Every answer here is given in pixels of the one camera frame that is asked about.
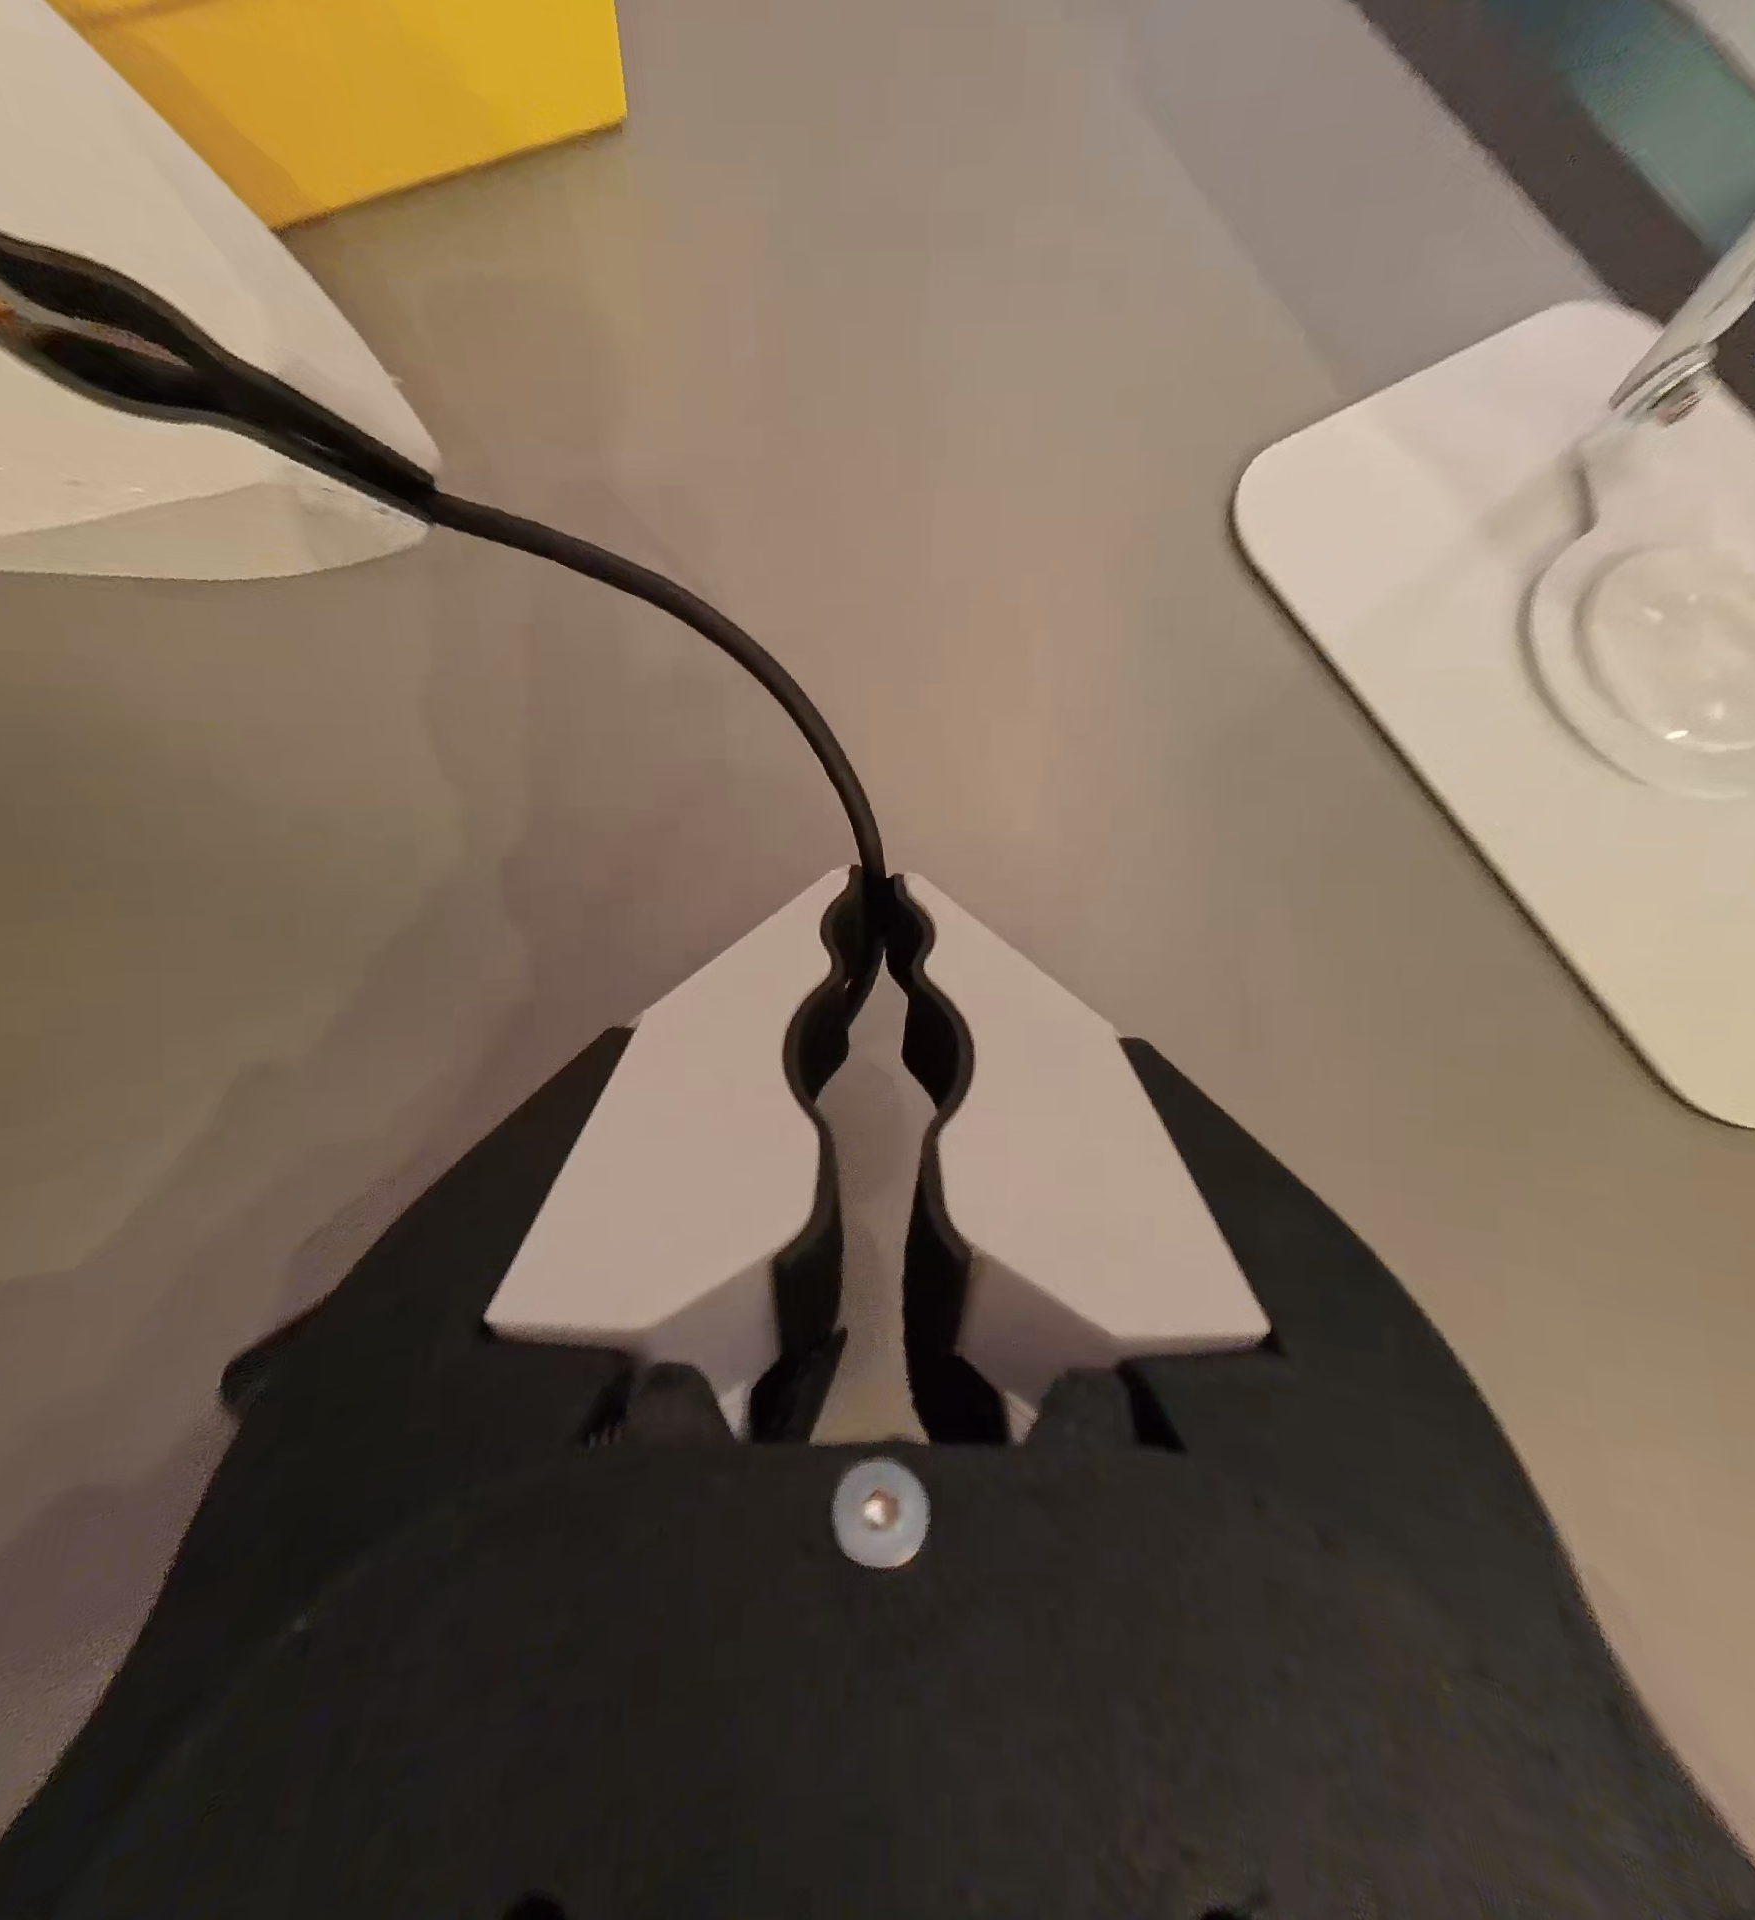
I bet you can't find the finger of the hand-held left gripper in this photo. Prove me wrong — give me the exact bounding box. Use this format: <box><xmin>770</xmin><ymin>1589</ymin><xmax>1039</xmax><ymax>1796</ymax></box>
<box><xmin>0</xmin><ymin>0</ymin><xmax>442</xmax><ymax>491</ymax></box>
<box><xmin>0</xmin><ymin>193</ymin><xmax>442</xmax><ymax>588</ymax></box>

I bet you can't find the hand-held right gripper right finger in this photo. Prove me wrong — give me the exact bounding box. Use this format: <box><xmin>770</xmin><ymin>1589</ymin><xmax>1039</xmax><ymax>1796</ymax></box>
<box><xmin>883</xmin><ymin>873</ymin><xmax>1275</xmax><ymax>1446</ymax></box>

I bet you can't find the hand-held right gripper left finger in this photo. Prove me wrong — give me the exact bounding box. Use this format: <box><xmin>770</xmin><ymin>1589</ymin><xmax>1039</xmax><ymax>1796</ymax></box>
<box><xmin>482</xmin><ymin>864</ymin><xmax>881</xmax><ymax>1446</ymax></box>

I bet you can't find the yellow plastic bin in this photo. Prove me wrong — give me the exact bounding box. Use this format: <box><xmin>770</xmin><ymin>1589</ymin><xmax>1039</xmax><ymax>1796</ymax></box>
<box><xmin>50</xmin><ymin>0</ymin><xmax>628</xmax><ymax>231</ymax></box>

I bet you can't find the white stand with wooden board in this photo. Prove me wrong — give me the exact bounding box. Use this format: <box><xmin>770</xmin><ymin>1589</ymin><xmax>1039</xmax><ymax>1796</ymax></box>
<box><xmin>1231</xmin><ymin>135</ymin><xmax>1755</xmax><ymax>1134</ymax></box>

